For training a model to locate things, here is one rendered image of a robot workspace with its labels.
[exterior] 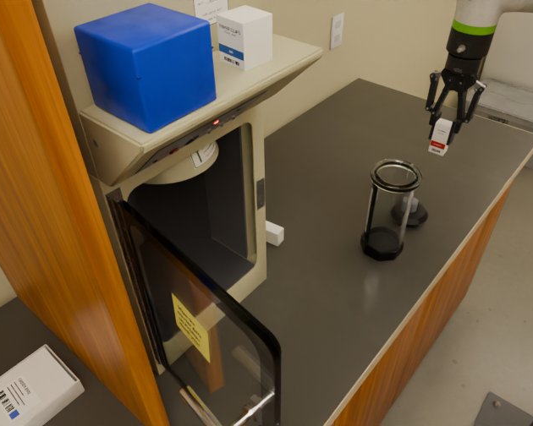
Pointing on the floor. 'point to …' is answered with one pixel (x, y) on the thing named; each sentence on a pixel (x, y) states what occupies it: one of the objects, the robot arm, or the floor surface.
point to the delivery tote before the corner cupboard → (517, 111)
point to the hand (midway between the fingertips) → (443, 128)
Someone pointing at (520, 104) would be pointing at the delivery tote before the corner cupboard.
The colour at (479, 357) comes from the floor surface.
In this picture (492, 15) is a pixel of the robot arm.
